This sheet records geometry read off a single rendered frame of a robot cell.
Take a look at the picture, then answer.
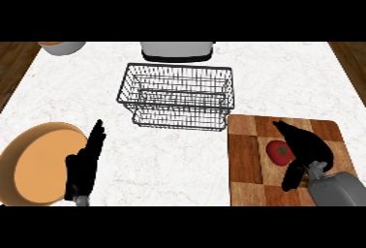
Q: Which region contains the red tomato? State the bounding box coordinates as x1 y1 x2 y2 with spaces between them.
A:
264 139 295 168

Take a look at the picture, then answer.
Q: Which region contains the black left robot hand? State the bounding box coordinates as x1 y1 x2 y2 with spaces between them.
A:
63 118 108 202

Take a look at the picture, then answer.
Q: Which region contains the orange round bowl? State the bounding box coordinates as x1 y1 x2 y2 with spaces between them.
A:
0 121 90 207

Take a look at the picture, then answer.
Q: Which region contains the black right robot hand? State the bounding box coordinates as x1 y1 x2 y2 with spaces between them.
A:
272 120 336 193

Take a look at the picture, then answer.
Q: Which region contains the tiered wire basket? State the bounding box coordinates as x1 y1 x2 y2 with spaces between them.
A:
115 62 236 133

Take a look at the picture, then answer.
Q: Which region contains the grey pot with orange rim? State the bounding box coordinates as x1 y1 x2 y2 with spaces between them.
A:
37 41 87 57

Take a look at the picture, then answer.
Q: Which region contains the checkered wooden cutting board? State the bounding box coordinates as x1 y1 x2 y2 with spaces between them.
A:
226 113 359 207

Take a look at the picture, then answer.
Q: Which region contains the grey and black appliance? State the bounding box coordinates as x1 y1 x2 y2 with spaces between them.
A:
139 41 217 64

